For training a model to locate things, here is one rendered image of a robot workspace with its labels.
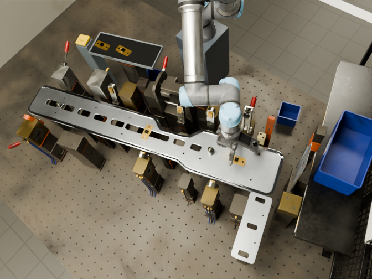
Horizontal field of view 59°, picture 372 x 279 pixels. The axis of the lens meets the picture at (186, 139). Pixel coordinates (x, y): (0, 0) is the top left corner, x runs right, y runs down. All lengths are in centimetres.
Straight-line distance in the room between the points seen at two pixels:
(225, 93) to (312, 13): 236
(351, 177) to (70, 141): 132
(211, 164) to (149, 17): 134
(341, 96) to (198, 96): 79
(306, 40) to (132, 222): 223
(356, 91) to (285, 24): 171
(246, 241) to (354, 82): 91
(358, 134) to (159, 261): 113
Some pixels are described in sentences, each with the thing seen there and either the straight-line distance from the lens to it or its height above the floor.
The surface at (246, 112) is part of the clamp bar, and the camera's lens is 143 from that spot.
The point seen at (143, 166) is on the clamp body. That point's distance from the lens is 156.
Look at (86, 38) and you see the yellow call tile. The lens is 191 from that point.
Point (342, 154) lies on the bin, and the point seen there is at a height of 103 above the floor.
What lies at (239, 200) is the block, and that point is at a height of 98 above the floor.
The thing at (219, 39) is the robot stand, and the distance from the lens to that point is 182.
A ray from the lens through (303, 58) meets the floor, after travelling 313.
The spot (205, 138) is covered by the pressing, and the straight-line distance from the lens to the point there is 161.
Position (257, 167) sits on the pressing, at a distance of 155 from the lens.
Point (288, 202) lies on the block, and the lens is 146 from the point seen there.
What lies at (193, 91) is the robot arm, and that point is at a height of 145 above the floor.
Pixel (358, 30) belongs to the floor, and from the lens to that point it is 343.
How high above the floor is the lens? 247
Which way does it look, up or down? 65 degrees down
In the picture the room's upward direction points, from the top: 18 degrees counter-clockwise
